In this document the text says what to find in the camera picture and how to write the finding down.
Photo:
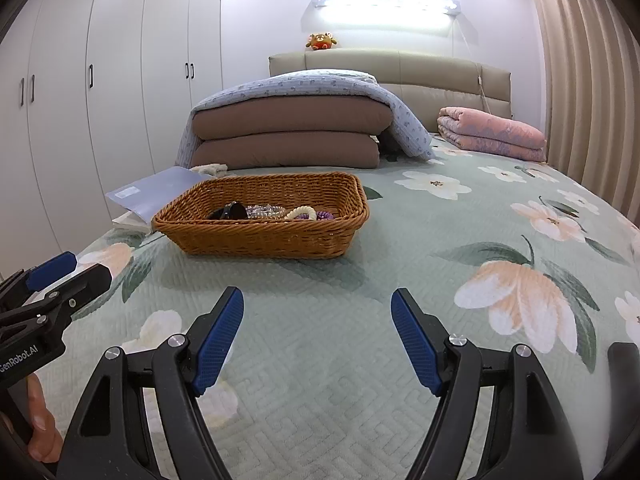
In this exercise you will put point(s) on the white book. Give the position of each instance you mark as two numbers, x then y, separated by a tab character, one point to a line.
130	222

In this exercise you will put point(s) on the white wardrobe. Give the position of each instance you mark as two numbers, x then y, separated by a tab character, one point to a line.
100	60

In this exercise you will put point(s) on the folded brown blue floral quilt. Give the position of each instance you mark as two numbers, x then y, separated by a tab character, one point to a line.
285	120

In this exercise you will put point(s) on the orange plush toy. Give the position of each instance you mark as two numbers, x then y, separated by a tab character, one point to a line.
321	41

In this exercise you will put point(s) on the brown wicker basket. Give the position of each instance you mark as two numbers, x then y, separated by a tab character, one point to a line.
260	240

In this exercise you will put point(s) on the folded pink blanket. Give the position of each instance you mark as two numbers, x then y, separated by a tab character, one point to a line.
490	130

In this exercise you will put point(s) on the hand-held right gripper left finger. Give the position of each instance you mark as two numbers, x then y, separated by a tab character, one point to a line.
220	345

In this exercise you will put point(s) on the black bangle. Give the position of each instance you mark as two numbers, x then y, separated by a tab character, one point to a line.
227	210

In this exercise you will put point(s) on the person's left hand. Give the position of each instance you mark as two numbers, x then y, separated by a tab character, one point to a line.
42	425

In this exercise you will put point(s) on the beige padded headboard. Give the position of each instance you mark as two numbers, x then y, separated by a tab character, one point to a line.
440	75

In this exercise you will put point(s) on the white crumpled cloth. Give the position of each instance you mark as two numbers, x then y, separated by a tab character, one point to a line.
210	169

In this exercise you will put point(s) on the purple book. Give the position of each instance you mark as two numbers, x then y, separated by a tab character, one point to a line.
150	190

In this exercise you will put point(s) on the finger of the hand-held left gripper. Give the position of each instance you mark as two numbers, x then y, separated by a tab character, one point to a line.
85	280
50	267

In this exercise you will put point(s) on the green floral bedspread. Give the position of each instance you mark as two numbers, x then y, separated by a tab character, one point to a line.
425	220

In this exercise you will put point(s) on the beige curtain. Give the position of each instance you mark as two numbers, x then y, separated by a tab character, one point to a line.
585	85

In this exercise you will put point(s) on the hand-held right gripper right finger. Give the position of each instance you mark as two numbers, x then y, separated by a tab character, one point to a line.
415	345

